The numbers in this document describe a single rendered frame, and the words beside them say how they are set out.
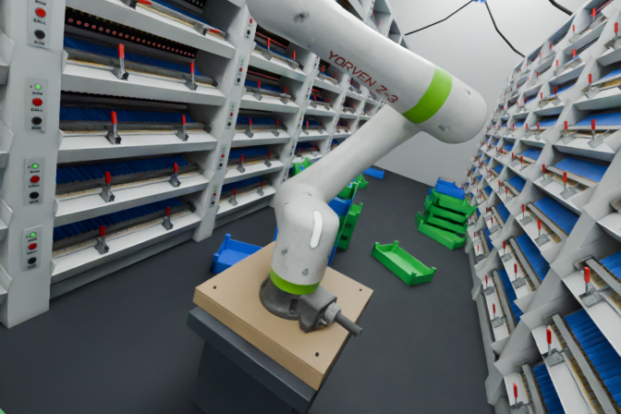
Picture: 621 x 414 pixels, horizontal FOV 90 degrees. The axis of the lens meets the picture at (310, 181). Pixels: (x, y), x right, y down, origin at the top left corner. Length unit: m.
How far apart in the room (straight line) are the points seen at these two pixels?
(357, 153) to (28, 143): 0.77
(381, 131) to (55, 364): 1.00
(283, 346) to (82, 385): 0.54
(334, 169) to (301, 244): 0.24
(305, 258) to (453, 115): 0.41
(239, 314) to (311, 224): 0.26
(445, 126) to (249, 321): 0.57
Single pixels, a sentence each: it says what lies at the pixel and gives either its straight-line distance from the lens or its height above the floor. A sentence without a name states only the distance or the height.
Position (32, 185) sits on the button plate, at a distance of 1.01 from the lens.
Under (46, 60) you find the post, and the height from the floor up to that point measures 0.71.
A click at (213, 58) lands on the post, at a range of 1.43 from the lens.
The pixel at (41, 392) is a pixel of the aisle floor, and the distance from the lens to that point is 1.06.
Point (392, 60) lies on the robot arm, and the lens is 0.62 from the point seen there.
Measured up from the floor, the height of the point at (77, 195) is 0.33.
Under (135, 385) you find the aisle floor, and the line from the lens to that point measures 1.04.
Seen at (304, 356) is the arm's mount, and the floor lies 0.32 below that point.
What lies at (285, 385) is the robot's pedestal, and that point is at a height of 0.28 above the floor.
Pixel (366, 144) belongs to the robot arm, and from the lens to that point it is 0.81.
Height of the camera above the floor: 0.81
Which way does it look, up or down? 16 degrees down
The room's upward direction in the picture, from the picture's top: 17 degrees clockwise
